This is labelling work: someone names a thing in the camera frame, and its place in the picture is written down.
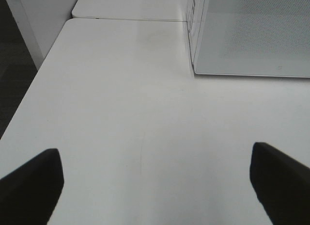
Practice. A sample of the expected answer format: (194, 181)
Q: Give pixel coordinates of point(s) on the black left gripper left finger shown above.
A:
(29, 194)

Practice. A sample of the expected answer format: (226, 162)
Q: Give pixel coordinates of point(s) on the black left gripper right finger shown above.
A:
(281, 184)

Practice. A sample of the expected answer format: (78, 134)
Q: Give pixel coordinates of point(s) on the white microwave door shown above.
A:
(254, 38)

